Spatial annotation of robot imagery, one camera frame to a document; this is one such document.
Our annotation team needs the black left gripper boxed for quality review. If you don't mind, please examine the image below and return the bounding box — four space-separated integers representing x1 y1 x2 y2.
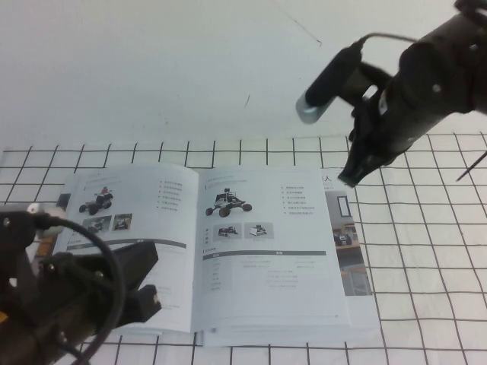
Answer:
0 241 164 359

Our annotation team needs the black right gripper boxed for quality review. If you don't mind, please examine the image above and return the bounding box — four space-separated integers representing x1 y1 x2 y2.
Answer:
337 75 420 189

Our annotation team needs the white product catalogue book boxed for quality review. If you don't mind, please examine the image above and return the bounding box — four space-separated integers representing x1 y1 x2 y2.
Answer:
32 163 381 348

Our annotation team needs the thin black zip tie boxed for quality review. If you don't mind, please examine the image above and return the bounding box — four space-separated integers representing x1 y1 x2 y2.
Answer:
456 150 487 182

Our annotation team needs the white black-grid tablecloth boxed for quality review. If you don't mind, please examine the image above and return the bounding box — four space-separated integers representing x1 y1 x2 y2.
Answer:
0 132 487 365

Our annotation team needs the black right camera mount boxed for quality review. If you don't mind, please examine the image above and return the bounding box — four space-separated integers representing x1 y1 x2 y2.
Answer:
342 60 393 112

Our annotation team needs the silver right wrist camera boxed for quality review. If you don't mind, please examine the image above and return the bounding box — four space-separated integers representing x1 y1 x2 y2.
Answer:
296 47 363 125

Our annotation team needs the black right camera cable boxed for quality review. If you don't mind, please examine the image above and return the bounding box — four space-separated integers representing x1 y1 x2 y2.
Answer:
355 32 420 51

